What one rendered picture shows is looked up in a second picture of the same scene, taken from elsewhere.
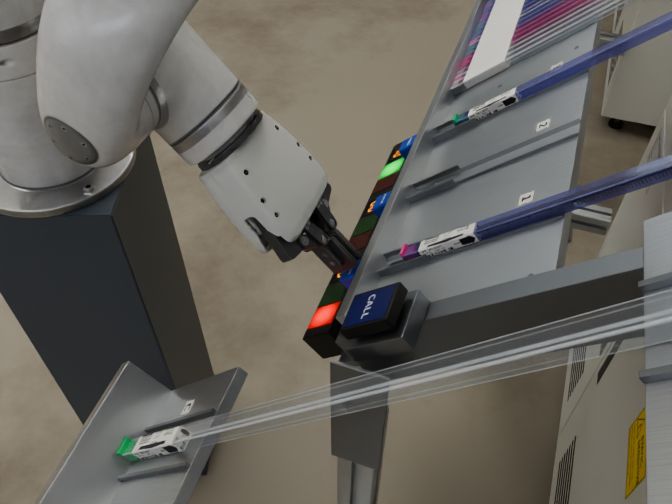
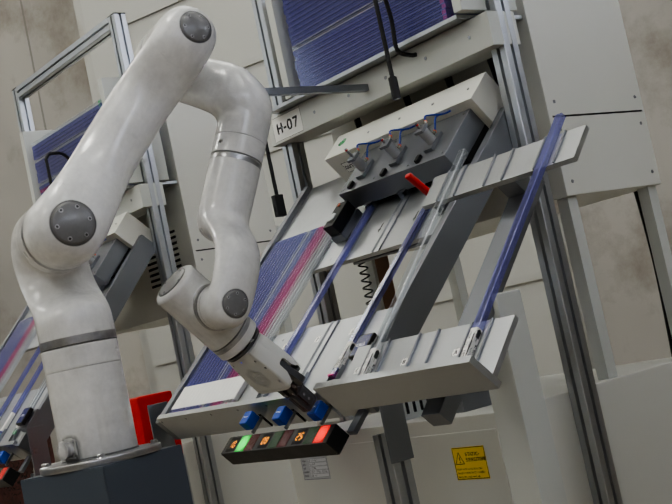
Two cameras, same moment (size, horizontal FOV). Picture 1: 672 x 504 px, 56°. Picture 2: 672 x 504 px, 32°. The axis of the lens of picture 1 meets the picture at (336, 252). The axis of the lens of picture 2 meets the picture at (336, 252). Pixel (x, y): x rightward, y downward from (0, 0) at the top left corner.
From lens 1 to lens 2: 1.91 m
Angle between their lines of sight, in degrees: 73
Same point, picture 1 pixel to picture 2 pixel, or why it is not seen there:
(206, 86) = not seen: hidden behind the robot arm
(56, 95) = (236, 274)
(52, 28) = (231, 247)
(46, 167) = (131, 429)
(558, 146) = (337, 326)
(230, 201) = (271, 353)
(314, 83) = not seen: outside the picture
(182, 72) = not seen: hidden behind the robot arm
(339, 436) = (390, 435)
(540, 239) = (378, 317)
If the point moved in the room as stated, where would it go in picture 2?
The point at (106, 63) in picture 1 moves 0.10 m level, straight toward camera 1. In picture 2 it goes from (253, 253) to (312, 240)
